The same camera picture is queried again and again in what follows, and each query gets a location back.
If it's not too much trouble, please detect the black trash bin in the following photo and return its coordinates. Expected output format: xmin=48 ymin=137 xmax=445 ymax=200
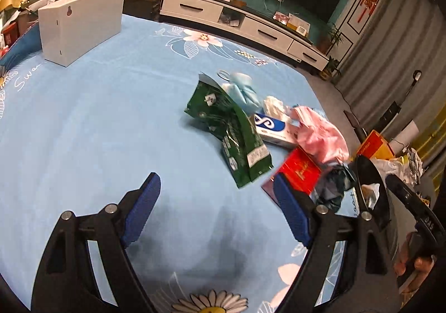
xmin=353 ymin=155 xmax=399 ymax=261

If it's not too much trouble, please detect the blue white toothpaste box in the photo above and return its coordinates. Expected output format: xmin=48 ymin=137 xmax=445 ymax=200
xmin=251 ymin=114 xmax=299 ymax=150

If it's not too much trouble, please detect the white tissue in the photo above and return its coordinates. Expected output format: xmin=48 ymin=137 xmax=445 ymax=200
xmin=263 ymin=95 xmax=291 ymax=122

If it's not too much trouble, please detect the potted plant by curtain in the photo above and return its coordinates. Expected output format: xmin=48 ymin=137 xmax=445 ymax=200
xmin=317 ymin=23 xmax=344 ymax=55

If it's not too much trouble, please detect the white cardboard box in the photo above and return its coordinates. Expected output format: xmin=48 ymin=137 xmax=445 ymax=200
xmin=38 ymin=0 xmax=124 ymax=67

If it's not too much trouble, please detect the red yellow shopping bag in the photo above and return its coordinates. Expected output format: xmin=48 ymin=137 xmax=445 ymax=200
xmin=354 ymin=130 xmax=395 ymax=160

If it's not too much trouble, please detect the grey curtain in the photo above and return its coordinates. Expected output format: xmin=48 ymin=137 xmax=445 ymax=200
xmin=336 ymin=0 xmax=445 ymax=138

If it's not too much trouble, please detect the green snack bag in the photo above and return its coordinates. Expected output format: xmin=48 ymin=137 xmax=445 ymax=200
xmin=185 ymin=73 xmax=273 ymax=188

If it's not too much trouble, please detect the white TV cabinet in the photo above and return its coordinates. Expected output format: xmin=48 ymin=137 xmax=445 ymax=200
xmin=159 ymin=0 xmax=329 ymax=71

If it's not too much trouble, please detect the light blue bag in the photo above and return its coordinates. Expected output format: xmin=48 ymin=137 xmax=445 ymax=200
xmin=217 ymin=70 xmax=261 ymax=115

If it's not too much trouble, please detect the red cigarette box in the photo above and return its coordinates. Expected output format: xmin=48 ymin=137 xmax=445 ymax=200
xmin=261 ymin=147 xmax=322 ymax=204

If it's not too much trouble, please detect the white plastic bag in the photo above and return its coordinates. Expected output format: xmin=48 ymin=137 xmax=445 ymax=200
xmin=371 ymin=148 xmax=423 ymax=187

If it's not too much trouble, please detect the blue floral tablecloth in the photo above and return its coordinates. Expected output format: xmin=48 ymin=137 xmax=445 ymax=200
xmin=0 ymin=14 xmax=356 ymax=313

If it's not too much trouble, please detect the pink plastic bag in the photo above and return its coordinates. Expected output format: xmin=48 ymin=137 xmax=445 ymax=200
xmin=290 ymin=106 xmax=350 ymax=164

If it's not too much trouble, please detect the dark green wrapper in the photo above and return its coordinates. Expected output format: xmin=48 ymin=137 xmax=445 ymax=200
xmin=310 ymin=163 xmax=356 ymax=213

